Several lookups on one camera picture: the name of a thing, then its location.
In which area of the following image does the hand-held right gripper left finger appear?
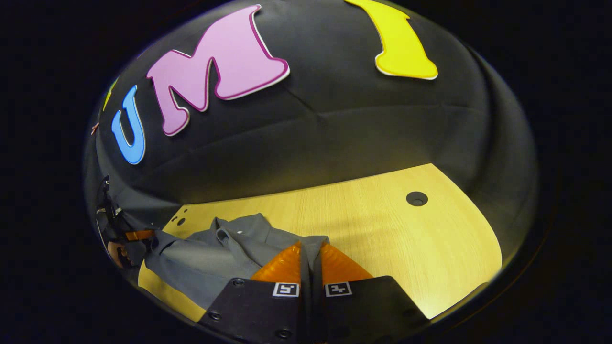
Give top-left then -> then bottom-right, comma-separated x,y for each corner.
198,241 -> 303,344

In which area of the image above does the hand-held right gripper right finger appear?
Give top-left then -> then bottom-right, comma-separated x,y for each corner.
320,241 -> 429,344

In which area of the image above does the grey long-sleeved shirt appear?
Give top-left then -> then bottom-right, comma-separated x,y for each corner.
143,213 -> 330,311

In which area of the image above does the black backdrop cloth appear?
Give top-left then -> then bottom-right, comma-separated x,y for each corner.
84,0 -> 538,258

